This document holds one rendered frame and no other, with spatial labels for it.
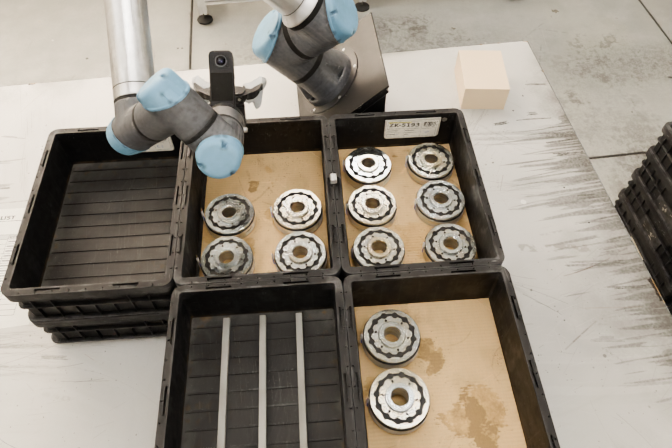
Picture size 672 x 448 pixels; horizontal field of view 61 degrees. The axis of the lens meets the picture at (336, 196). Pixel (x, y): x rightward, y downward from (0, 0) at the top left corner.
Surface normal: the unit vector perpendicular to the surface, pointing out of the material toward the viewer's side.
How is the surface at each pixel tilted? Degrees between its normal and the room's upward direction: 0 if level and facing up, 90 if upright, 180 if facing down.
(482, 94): 90
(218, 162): 69
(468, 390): 0
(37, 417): 0
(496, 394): 0
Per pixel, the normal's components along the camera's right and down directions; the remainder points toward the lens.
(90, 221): 0.00, -0.60
